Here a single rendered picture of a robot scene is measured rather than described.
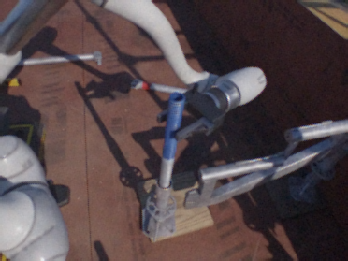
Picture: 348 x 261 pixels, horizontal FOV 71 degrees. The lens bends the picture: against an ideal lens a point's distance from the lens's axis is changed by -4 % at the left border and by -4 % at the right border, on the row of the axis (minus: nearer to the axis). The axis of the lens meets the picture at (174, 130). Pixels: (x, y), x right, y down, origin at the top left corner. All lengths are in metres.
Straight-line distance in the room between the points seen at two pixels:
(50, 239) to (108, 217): 0.78
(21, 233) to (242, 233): 1.03
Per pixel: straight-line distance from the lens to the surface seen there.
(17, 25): 0.98
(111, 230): 1.26
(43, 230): 0.51
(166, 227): 1.23
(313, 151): 1.17
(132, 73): 1.97
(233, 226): 1.32
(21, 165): 0.59
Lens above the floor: 1.18
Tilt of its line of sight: 49 degrees down
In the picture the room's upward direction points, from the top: 9 degrees clockwise
